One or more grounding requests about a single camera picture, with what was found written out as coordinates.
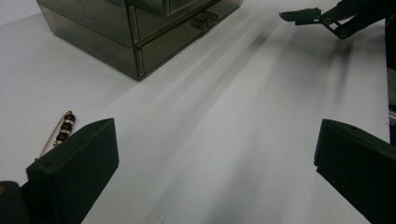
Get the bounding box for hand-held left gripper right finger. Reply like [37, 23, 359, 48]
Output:
[313, 119, 396, 224]

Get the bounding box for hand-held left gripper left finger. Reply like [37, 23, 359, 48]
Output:
[26, 118, 120, 224]

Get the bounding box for gold brooch pin black beads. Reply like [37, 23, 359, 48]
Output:
[35, 109, 77, 161]

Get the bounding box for smoky transparent organizer box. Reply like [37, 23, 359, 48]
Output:
[36, 0, 244, 82]

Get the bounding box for smoky transparent drawer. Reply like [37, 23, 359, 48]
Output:
[134, 0, 244, 81]
[129, 0, 225, 46]

